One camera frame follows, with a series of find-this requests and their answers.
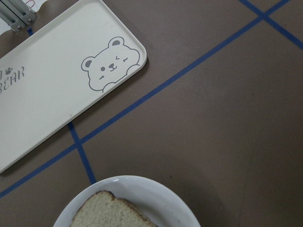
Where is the aluminium frame post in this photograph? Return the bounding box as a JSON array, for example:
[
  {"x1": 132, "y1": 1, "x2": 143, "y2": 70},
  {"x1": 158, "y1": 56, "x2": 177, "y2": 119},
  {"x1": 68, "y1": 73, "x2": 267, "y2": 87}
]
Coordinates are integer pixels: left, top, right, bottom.
[{"x1": 0, "y1": 0, "x2": 37, "y2": 32}]

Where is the cream bear tray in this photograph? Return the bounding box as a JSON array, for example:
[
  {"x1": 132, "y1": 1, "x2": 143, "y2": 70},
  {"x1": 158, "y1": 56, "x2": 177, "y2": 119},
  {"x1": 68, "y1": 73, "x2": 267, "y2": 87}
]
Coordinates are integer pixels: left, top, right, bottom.
[{"x1": 0, "y1": 0, "x2": 147, "y2": 171}]

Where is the bread slice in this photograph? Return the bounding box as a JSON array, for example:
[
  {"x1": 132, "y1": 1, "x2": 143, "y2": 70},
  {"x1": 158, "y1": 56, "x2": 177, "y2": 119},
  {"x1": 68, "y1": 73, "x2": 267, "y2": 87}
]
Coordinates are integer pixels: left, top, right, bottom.
[{"x1": 70, "y1": 191, "x2": 156, "y2": 227}]

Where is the white round plate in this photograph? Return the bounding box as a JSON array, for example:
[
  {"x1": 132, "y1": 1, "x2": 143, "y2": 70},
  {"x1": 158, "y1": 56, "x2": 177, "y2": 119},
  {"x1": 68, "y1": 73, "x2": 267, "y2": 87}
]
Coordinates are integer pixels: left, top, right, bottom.
[{"x1": 54, "y1": 175, "x2": 201, "y2": 227}]

